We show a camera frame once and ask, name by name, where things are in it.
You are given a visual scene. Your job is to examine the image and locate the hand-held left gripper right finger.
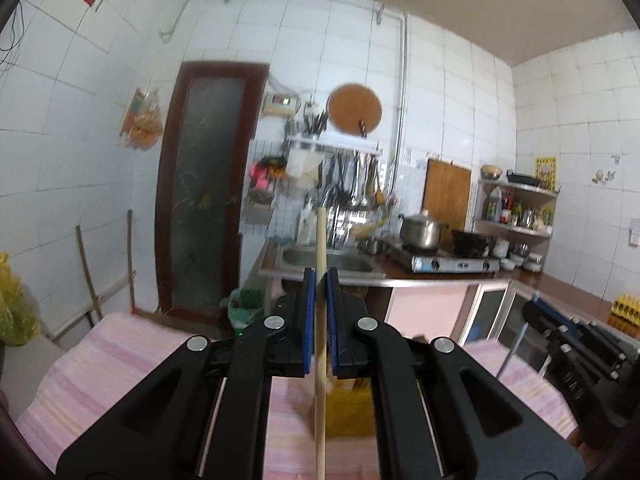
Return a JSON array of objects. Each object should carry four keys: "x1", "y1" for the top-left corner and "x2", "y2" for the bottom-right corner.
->
[{"x1": 324, "y1": 267, "x2": 586, "y2": 480}]

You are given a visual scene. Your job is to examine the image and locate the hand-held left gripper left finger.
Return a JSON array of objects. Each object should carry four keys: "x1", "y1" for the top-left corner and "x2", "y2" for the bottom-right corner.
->
[{"x1": 56, "y1": 267, "x2": 317, "y2": 480}]

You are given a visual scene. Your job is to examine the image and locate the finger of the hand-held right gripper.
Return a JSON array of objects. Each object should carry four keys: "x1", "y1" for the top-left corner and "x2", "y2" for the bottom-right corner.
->
[
  {"x1": 521, "y1": 303, "x2": 571, "y2": 356},
  {"x1": 531, "y1": 297, "x2": 626, "y2": 345}
]

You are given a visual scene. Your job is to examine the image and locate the yellow perforated utensil holder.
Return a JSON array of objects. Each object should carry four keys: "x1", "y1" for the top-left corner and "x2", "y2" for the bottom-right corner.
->
[{"x1": 307, "y1": 377, "x2": 377, "y2": 439}]

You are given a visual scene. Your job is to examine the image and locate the wooden chopstick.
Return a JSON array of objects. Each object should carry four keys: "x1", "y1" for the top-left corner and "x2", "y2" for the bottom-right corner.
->
[{"x1": 313, "y1": 207, "x2": 329, "y2": 480}]

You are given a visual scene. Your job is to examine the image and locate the row of hanging kitchen utensils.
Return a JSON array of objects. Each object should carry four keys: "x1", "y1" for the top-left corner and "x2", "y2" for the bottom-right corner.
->
[{"x1": 325, "y1": 150, "x2": 389, "y2": 211}]

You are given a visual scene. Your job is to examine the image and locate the green plastic bin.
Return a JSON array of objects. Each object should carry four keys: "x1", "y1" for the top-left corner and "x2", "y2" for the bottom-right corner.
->
[{"x1": 227, "y1": 287, "x2": 266, "y2": 335}]

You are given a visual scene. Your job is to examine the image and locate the stack of white bowls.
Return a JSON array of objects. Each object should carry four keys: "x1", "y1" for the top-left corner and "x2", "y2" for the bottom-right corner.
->
[{"x1": 492, "y1": 237, "x2": 546, "y2": 274}]

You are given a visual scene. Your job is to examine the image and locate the kitchen counter cabinets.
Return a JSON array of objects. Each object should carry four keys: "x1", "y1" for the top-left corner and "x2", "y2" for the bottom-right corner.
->
[{"x1": 385, "y1": 272, "x2": 640, "y2": 376}]

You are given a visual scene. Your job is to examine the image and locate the yellow egg tray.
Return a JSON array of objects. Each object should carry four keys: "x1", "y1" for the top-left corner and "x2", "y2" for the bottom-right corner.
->
[{"x1": 610, "y1": 296, "x2": 640, "y2": 322}]

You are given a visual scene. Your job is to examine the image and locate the row of condiment bottles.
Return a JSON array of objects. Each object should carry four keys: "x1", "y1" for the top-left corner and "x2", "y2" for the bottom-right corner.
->
[{"x1": 501, "y1": 192, "x2": 555, "y2": 231}]

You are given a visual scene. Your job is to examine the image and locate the black wok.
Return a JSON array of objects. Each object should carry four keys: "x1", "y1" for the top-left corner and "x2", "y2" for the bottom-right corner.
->
[{"x1": 451, "y1": 229, "x2": 494, "y2": 257}]

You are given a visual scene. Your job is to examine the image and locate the steel sink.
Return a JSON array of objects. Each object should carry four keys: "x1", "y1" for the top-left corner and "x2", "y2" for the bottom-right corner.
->
[{"x1": 260, "y1": 240, "x2": 388, "y2": 282}]

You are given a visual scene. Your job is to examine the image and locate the steel gas stove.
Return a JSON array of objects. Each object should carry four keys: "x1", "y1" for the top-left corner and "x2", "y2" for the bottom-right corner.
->
[{"x1": 385, "y1": 242, "x2": 501, "y2": 275}]

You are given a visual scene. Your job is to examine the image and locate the large oil bottle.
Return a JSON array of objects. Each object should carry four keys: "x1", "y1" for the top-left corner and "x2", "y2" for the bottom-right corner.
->
[{"x1": 486, "y1": 187, "x2": 504, "y2": 222}]

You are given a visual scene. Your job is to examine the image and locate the pink striped tablecloth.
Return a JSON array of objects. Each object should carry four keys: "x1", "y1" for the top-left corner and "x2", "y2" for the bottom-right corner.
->
[{"x1": 15, "y1": 310, "x2": 581, "y2": 480}]

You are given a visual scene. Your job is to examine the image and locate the white corner shelf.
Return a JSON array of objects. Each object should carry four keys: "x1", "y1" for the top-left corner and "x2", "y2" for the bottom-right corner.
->
[{"x1": 472, "y1": 177, "x2": 561, "y2": 272}]

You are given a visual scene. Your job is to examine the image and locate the steel pot with lid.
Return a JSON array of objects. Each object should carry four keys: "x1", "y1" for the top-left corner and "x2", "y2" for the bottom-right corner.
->
[{"x1": 398, "y1": 210, "x2": 449, "y2": 252}]

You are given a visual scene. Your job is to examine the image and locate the black pan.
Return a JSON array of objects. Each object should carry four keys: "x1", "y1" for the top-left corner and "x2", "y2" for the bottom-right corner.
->
[{"x1": 506, "y1": 170, "x2": 543, "y2": 189}]

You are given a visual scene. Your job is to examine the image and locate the white soap bottle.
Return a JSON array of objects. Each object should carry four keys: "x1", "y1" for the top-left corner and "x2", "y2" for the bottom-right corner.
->
[{"x1": 296, "y1": 205, "x2": 317, "y2": 246}]

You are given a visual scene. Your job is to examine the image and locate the wooden stick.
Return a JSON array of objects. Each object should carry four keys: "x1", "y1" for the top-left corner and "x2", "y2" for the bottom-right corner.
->
[
  {"x1": 127, "y1": 210, "x2": 137, "y2": 314},
  {"x1": 75, "y1": 225, "x2": 104, "y2": 322}
]

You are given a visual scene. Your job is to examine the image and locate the wooden cutting board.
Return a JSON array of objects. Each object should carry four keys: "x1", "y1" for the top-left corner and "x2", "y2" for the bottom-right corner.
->
[{"x1": 422, "y1": 158, "x2": 472, "y2": 229}]

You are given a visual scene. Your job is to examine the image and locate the dark wooden door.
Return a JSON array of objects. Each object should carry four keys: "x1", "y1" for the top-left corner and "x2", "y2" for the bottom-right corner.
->
[{"x1": 155, "y1": 61, "x2": 271, "y2": 318}]

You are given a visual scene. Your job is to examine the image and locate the pink and orange cloths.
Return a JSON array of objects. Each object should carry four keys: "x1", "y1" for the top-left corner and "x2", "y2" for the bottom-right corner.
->
[{"x1": 248, "y1": 156, "x2": 288, "y2": 194}]

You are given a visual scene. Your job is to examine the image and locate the white hanging cloth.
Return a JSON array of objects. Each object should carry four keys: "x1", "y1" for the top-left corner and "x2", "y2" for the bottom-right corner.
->
[{"x1": 289, "y1": 147, "x2": 321, "y2": 186}]

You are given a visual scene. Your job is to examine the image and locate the metal knife holder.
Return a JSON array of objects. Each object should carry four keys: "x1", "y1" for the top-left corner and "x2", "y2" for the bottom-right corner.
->
[{"x1": 297, "y1": 110, "x2": 329, "y2": 139}]

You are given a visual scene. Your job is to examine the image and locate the yellow plastic bag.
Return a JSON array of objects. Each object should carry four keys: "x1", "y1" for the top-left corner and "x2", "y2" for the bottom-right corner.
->
[{"x1": 0, "y1": 252, "x2": 41, "y2": 346}]

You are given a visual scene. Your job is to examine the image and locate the round wooden lid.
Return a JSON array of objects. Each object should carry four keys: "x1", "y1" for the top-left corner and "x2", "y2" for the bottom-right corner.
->
[{"x1": 326, "y1": 82, "x2": 383, "y2": 137}]

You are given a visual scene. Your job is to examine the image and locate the orange plastic bag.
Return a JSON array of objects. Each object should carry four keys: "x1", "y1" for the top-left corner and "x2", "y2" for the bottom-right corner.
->
[{"x1": 120, "y1": 87, "x2": 165, "y2": 150}]

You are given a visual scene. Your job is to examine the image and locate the yellow wall calendar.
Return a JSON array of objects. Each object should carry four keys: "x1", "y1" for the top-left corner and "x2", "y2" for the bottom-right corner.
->
[{"x1": 535, "y1": 156, "x2": 558, "y2": 192}]

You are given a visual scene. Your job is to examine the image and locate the wall sticker hooks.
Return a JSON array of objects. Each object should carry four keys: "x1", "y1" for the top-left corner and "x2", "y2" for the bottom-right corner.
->
[{"x1": 592, "y1": 156, "x2": 622, "y2": 185}]

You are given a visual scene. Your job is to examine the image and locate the small wire basket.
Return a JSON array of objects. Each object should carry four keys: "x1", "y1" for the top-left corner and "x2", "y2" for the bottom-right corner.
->
[{"x1": 246, "y1": 195, "x2": 276, "y2": 224}]

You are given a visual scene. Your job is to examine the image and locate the metal wall rack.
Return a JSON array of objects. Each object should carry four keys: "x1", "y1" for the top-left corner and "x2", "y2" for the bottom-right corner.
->
[{"x1": 287, "y1": 132, "x2": 384, "y2": 157}]

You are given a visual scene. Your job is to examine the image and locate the white wall control box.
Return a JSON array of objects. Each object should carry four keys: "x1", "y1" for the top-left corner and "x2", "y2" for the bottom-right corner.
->
[{"x1": 263, "y1": 92, "x2": 301, "y2": 117}]

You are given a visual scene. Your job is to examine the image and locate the grey wall pipe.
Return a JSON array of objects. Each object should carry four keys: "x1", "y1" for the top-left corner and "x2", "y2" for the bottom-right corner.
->
[{"x1": 375, "y1": 2, "x2": 411, "y2": 196}]

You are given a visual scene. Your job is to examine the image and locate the black cable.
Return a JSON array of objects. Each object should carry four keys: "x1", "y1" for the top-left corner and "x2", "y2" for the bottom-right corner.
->
[{"x1": 0, "y1": 2, "x2": 28, "y2": 67}]

